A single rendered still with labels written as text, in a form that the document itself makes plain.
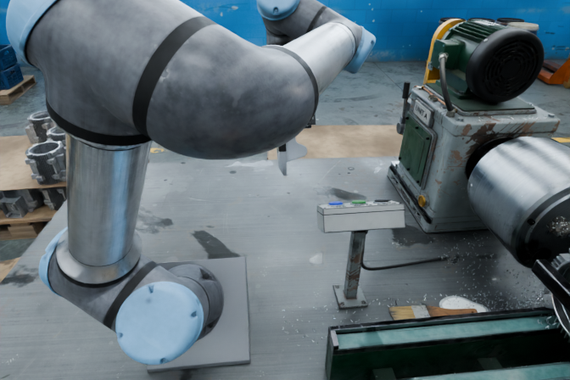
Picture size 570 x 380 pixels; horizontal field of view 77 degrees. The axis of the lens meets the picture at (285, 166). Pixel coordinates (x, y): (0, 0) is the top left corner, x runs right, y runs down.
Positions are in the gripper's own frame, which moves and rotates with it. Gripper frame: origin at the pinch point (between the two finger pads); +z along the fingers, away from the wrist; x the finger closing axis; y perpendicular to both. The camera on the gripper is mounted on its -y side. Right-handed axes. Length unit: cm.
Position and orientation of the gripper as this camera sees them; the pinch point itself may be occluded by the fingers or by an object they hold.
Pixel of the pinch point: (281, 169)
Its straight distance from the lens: 74.2
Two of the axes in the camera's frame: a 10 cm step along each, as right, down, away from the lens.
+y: 10.0, -0.5, 0.8
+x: -0.8, -0.1, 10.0
